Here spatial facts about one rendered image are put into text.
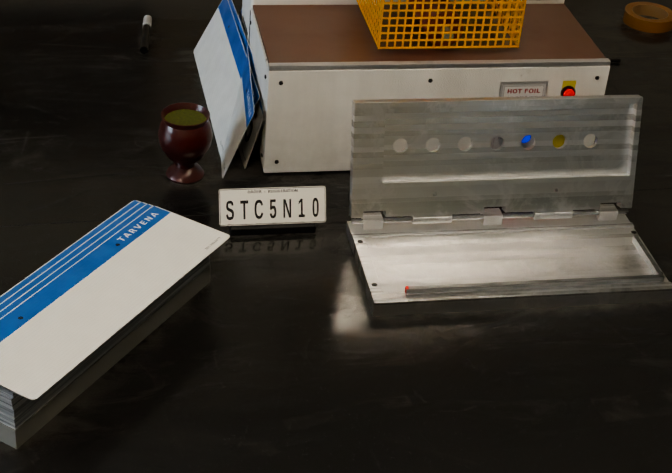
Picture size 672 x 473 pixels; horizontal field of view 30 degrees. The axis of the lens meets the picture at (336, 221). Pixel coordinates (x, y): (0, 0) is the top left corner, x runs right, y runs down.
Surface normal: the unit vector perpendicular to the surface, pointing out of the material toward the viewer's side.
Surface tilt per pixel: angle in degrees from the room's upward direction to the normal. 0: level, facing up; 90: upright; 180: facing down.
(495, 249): 0
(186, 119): 0
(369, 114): 75
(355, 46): 0
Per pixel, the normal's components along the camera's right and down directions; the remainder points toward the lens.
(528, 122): 0.18, 0.32
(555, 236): 0.07, -0.83
